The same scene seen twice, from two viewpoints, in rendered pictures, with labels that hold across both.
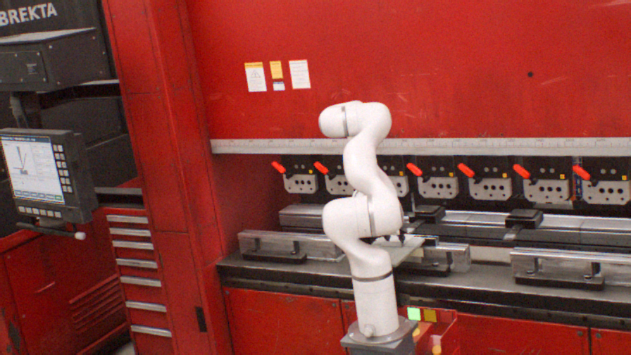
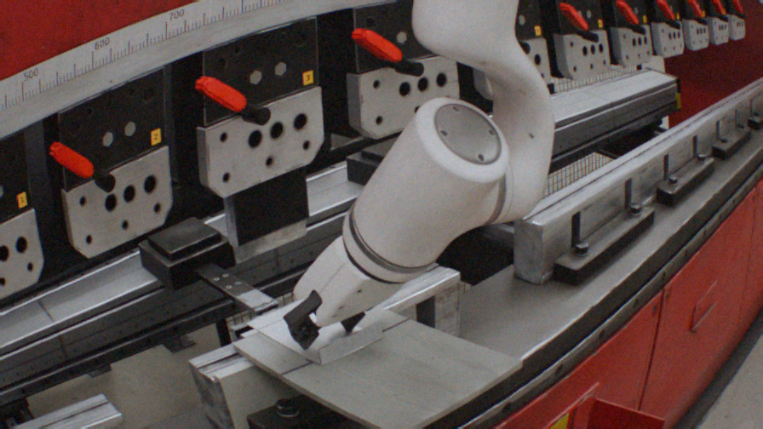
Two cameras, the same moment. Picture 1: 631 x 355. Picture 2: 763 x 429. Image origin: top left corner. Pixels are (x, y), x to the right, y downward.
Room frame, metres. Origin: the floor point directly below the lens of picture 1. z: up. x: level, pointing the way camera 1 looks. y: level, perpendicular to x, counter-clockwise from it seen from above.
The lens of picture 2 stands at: (2.71, 0.56, 1.50)
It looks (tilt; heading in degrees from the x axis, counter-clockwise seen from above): 22 degrees down; 286
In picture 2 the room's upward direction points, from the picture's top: 4 degrees counter-clockwise
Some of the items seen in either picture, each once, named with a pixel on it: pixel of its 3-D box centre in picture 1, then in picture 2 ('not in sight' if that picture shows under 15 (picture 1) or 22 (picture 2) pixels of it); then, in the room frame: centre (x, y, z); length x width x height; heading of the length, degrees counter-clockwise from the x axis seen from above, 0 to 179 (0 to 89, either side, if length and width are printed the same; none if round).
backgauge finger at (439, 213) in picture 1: (419, 220); (209, 266); (3.21, -0.40, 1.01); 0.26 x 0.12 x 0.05; 147
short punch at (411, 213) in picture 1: (401, 204); (266, 207); (3.08, -0.32, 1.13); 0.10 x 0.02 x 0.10; 57
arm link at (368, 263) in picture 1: (355, 237); not in sight; (2.30, -0.10, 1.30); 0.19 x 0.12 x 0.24; 84
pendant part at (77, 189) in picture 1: (51, 172); not in sight; (3.24, 1.02, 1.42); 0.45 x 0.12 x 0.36; 50
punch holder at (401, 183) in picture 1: (391, 172); (241, 98); (3.09, -0.30, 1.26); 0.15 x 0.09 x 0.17; 57
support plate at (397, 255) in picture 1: (389, 251); (372, 363); (2.95, -0.24, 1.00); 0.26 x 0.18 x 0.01; 147
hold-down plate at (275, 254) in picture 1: (274, 256); not in sight; (3.36, 0.21, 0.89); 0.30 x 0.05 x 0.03; 57
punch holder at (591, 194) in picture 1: (608, 176); (617, 20); (2.65, -0.97, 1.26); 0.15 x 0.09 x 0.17; 57
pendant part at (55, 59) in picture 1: (55, 140); not in sight; (3.34, 1.01, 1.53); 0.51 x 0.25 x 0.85; 50
